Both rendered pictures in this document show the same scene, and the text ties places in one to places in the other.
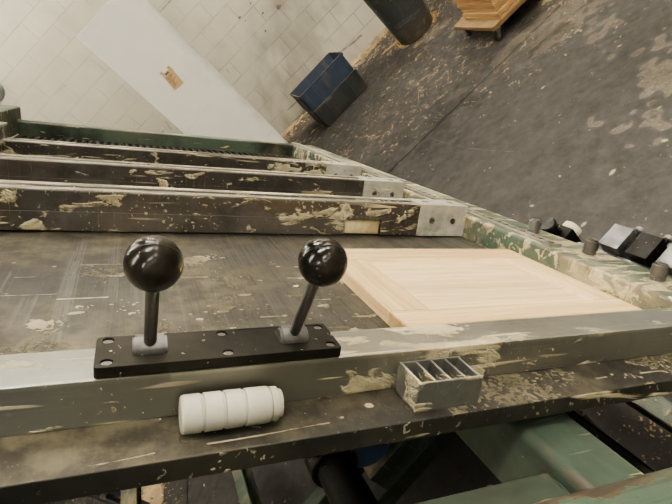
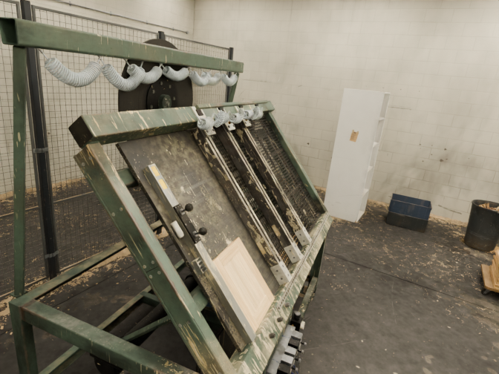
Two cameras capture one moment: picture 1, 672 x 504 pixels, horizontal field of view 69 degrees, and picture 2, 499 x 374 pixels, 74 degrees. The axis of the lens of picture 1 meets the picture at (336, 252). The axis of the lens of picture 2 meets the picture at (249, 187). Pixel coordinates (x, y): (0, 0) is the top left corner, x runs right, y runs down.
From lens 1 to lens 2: 1.16 m
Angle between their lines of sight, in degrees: 23
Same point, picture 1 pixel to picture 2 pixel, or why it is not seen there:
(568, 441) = (200, 300)
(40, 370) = (171, 199)
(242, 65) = (395, 159)
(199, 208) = (237, 199)
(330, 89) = (407, 213)
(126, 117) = (331, 122)
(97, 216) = (220, 176)
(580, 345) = (225, 300)
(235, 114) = (356, 174)
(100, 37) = (350, 97)
